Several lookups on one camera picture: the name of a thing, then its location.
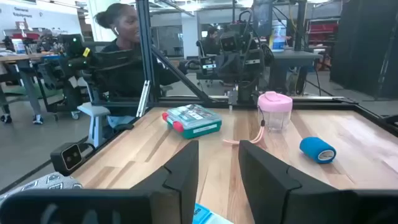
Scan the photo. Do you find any light grey stool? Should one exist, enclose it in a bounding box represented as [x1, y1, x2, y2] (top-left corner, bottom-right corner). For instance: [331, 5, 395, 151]
[76, 101, 111, 148]

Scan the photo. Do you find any black diagonal frame brace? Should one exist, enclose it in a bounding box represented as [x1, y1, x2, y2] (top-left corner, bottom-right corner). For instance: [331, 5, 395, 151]
[150, 45, 215, 104]

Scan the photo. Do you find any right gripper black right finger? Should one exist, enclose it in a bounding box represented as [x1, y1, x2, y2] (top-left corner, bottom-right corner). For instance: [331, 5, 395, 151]
[238, 139, 398, 224]

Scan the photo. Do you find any blue and clear pill organizer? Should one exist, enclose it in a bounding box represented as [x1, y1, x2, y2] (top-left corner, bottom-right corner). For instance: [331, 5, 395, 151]
[192, 203, 234, 224]

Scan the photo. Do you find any silver metal bar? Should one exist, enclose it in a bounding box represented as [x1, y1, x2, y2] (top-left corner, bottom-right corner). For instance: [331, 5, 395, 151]
[136, 80, 152, 118]

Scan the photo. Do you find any black side table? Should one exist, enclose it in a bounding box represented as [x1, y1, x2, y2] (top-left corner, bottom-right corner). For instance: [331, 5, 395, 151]
[269, 49, 323, 96]

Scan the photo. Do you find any black table-level camera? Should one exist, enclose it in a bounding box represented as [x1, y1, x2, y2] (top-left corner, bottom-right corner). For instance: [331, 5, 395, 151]
[50, 142, 84, 177]

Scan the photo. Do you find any disinfectant wipes canister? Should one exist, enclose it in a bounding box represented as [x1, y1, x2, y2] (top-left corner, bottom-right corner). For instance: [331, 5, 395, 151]
[271, 19, 287, 53]

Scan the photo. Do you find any blue bandage roll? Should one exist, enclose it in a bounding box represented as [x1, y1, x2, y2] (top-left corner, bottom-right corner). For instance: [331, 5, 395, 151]
[299, 136, 337, 165]

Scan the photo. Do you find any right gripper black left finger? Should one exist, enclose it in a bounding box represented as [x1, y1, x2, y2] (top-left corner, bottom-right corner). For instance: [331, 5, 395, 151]
[0, 140, 200, 224]

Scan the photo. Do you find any teal first aid box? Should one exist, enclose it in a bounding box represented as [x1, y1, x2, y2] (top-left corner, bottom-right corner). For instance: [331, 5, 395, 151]
[161, 103, 223, 140]

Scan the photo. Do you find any seated person in background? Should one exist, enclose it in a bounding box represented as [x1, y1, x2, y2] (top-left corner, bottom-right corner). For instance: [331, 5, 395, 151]
[196, 27, 223, 57]

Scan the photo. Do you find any clear cup with pink lid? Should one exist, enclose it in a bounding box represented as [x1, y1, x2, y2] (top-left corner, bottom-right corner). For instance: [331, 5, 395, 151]
[222, 91, 294, 146]

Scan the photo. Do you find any black partition curtain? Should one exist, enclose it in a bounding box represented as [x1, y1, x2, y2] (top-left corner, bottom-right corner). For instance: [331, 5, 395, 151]
[329, 0, 398, 100]

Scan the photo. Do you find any wooden workbench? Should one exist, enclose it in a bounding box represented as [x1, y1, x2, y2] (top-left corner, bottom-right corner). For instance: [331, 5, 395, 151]
[0, 52, 62, 124]

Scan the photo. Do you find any grey patterned fabric basket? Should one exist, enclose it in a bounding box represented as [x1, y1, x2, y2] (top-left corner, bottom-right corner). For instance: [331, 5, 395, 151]
[0, 172, 83, 205]

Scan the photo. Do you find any red storage shelf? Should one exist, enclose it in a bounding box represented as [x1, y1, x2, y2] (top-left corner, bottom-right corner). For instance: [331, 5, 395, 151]
[306, 17, 340, 47]

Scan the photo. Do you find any black upright frame post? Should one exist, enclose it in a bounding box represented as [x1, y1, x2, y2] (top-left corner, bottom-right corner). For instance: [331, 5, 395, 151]
[135, 0, 160, 103]

